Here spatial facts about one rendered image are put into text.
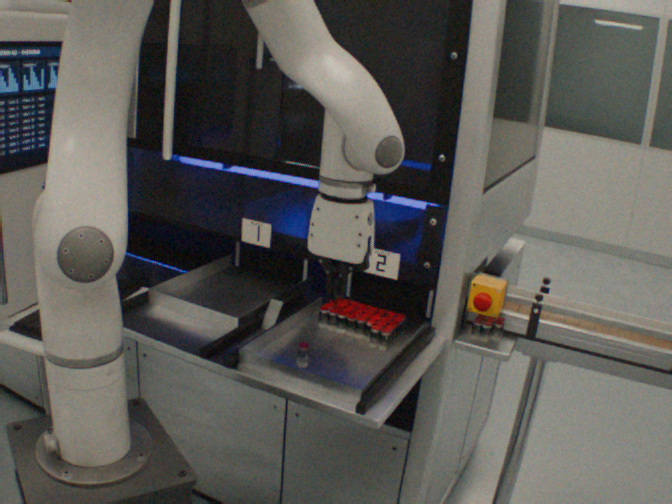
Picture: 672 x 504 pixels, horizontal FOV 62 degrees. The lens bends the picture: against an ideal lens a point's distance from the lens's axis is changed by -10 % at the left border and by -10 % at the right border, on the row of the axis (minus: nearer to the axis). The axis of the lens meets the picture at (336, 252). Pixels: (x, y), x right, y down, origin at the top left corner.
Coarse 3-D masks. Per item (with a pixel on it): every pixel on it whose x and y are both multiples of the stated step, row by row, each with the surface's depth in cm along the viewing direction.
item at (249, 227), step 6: (246, 222) 156; (252, 222) 156; (258, 222) 155; (246, 228) 157; (252, 228) 156; (264, 228) 154; (270, 228) 154; (246, 234) 157; (252, 234) 156; (264, 234) 155; (270, 234) 154; (246, 240) 158; (252, 240) 157; (264, 240) 155; (264, 246) 156
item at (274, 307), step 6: (276, 300) 137; (270, 306) 137; (276, 306) 137; (270, 312) 137; (276, 312) 136; (264, 318) 137; (270, 318) 136; (276, 318) 136; (264, 324) 136; (270, 324) 136; (258, 330) 135; (264, 330) 135; (246, 336) 131; (252, 336) 131; (240, 342) 128
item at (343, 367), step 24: (312, 312) 144; (264, 336) 126; (288, 336) 133; (312, 336) 134; (336, 336) 135; (408, 336) 139; (240, 360) 119; (264, 360) 116; (288, 360) 123; (312, 360) 124; (336, 360) 125; (360, 360) 126; (384, 360) 127; (312, 384) 113; (336, 384) 110; (360, 384) 116
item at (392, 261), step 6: (378, 252) 142; (384, 252) 141; (390, 252) 141; (372, 258) 143; (378, 258) 142; (390, 258) 141; (396, 258) 140; (372, 264) 143; (390, 264) 141; (396, 264) 141; (366, 270) 144; (372, 270) 144; (390, 270) 142; (396, 270) 141; (384, 276) 143; (390, 276) 142; (396, 276) 141
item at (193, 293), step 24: (216, 264) 165; (168, 288) 148; (192, 288) 153; (216, 288) 155; (240, 288) 157; (264, 288) 158; (288, 288) 160; (192, 312) 137; (216, 312) 134; (240, 312) 143
